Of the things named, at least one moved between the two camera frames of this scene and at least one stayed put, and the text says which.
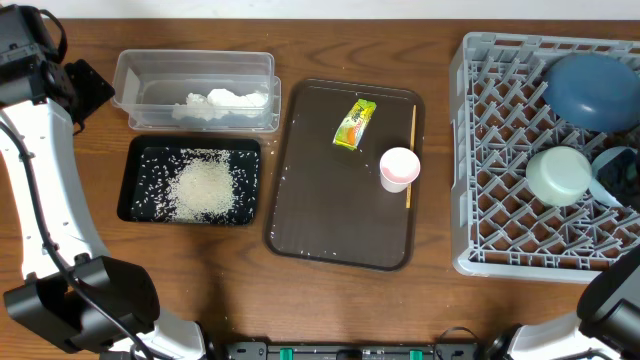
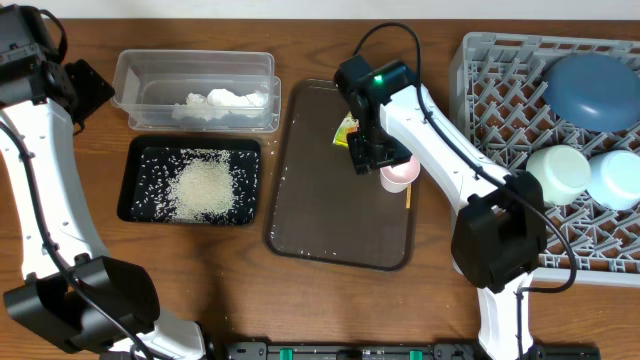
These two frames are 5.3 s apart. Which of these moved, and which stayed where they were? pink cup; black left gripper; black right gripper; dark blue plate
Moved: black right gripper
Stayed: pink cup; dark blue plate; black left gripper
